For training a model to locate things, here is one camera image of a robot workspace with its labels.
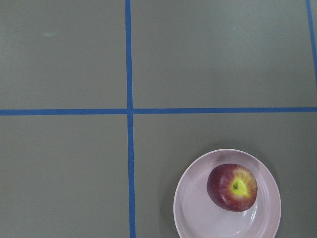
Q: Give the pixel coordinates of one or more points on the red yellow apple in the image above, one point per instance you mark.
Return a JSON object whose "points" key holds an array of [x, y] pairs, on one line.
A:
{"points": [[232, 187]]}

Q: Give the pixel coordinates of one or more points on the pink plate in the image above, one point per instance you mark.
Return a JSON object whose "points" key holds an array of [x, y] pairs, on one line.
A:
{"points": [[197, 216]]}

